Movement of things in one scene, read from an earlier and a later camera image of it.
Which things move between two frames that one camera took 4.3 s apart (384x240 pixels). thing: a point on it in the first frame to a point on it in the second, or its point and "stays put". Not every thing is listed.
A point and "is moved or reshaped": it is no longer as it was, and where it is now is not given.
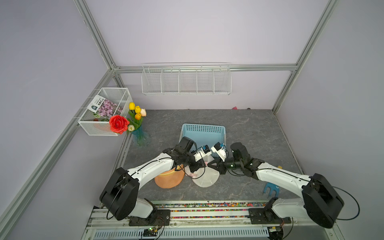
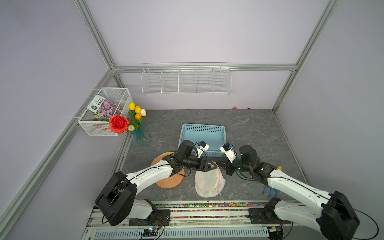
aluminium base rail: (202, 220) stays put
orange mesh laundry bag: (170, 178) stays put
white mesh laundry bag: (205, 176) is moved or reshaped
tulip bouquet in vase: (136, 114) stays put
